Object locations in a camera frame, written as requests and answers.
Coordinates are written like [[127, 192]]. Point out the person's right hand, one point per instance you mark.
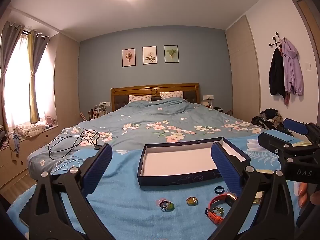
[[303, 195]]

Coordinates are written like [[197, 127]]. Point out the pile of dark clothes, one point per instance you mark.
[[268, 118]]

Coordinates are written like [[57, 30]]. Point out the heap of mixed clothes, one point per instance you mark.
[[12, 140]]

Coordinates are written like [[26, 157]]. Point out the orange smart watch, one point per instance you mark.
[[217, 219]]

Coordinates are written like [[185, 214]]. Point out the white light switch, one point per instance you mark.
[[308, 66]]

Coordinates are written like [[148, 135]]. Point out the dark red scarf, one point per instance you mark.
[[287, 98]]

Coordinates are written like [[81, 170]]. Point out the framed green leaf picture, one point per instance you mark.
[[171, 53]]

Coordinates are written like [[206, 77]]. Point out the wooden door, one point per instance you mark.
[[311, 30]]

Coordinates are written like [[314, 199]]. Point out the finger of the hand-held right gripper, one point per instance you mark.
[[271, 141], [296, 126]]

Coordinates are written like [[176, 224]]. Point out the navy shallow cardboard box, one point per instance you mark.
[[175, 160]]

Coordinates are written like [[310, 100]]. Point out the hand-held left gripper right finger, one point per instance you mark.
[[225, 165]]

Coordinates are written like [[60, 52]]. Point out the wooden bed headboard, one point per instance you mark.
[[155, 90]]

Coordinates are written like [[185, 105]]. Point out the black wall coat rack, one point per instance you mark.
[[275, 40]]

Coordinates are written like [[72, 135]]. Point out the cream fluffy blanket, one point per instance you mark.
[[28, 130]]

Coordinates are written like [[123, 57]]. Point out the small pink fan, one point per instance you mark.
[[49, 121]]

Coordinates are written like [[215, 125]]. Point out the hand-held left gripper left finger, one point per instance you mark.
[[101, 162]]

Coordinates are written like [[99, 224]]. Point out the purple jacket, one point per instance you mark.
[[292, 67]]

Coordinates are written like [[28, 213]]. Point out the grey and yellow curtain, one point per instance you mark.
[[35, 62]]

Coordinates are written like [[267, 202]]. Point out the beige built-in wardrobe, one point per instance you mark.
[[66, 80], [242, 67]]

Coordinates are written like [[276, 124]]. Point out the black jacket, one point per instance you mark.
[[276, 75]]

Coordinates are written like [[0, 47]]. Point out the white patterned pillow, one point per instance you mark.
[[140, 98], [172, 95]]

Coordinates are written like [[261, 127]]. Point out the cluttered bedside table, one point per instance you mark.
[[96, 112], [217, 108]]

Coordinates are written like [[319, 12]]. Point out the white wall socket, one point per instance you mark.
[[208, 97], [105, 103]]

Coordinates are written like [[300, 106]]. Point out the framed pink flower picture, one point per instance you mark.
[[128, 57]]

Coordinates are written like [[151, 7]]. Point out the beige window seat cabinet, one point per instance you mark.
[[15, 170]]

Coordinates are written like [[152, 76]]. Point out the bright blue plush blanket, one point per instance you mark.
[[150, 217]]

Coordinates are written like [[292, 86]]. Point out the framed white flower picture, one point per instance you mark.
[[149, 55]]

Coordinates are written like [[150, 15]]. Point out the blue floral duvet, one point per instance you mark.
[[150, 115]]

